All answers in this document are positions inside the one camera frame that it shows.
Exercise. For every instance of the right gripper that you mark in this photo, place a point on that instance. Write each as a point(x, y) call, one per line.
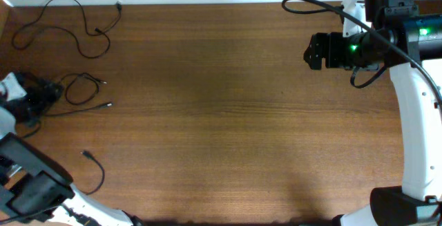
point(332, 50)

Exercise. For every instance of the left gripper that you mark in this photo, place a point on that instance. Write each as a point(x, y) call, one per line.
point(38, 92)

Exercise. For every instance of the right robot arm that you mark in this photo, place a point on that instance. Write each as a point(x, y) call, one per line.
point(391, 36)

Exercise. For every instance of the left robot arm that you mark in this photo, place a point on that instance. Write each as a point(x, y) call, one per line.
point(33, 186)

